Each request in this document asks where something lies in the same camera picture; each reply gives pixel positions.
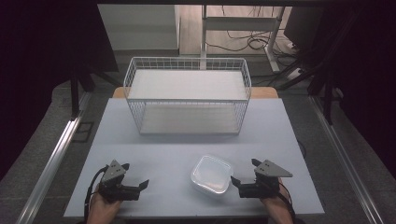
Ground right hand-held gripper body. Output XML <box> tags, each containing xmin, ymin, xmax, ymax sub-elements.
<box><xmin>238</xmin><ymin>159</ymin><xmax>294</xmax><ymax>200</ymax></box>

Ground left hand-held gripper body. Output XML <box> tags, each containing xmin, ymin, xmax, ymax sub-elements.
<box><xmin>98</xmin><ymin>159</ymin><xmax>141</xmax><ymax>203</ymax></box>

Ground white lidded plastic container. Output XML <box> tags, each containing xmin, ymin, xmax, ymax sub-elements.
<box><xmin>190</xmin><ymin>154</ymin><xmax>234</xmax><ymax>195</ymax></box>

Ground person's right hand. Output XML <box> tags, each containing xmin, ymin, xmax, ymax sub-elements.
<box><xmin>261</xmin><ymin>177</ymin><xmax>293</xmax><ymax>218</ymax></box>

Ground person's left hand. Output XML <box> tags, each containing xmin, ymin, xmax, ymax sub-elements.
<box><xmin>87</xmin><ymin>184</ymin><xmax>123</xmax><ymax>220</ymax></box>

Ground pale blue table mat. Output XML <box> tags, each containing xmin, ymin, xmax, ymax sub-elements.
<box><xmin>63</xmin><ymin>97</ymin><xmax>326</xmax><ymax>218</ymax></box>

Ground black metal stand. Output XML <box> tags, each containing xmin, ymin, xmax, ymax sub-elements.
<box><xmin>275</xmin><ymin>6</ymin><xmax>347</xmax><ymax>126</ymax></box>
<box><xmin>68</xmin><ymin>52</ymin><xmax>123</xmax><ymax>121</ymax></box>

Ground white power strip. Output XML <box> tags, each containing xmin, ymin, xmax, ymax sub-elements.
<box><xmin>287</xmin><ymin>65</ymin><xmax>304</xmax><ymax>81</ymax></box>

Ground white cabinet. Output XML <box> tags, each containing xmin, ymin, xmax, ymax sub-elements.
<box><xmin>97</xmin><ymin>4</ymin><xmax>182</xmax><ymax>52</ymax></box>

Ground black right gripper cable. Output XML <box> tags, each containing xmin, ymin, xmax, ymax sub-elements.
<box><xmin>277</xmin><ymin>182</ymin><xmax>297</xmax><ymax>220</ymax></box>

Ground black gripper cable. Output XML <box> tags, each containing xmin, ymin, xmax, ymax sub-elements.
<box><xmin>277</xmin><ymin>182</ymin><xmax>297</xmax><ymax>220</ymax></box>
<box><xmin>82</xmin><ymin>165</ymin><xmax>110</xmax><ymax>224</ymax></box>

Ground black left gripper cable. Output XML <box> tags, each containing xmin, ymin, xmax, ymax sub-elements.
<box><xmin>82</xmin><ymin>165</ymin><xmax>110</xmax><ymax>224</ymax></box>

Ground aluminium floor rail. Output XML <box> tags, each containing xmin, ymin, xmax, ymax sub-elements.
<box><xmin>15</xmin><ymin>92</ymin><xmax>92</xmax><ymax>224</ymax></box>
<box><xmin>308</xmin><ymin>95</ymin><xmax>386</xmax><ymax>224</ymax></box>

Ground white wire two-tier rack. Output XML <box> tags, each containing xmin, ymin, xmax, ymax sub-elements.
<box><xmin>122</xmin><ymin>56</ymin><xmax>252</xmax><ymax>136</ymax></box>

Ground black floor cables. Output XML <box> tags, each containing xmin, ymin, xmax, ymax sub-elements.
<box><xmin>205</xmin><ymin>5</ymin><xmax>302</xmax><ymax>59</ymax></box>

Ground white metal desk frame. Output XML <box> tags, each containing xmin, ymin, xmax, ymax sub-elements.
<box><xmin>199</xmin><ymin>4</ymin><xmax>287</xmax><ymax>73</ymax></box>

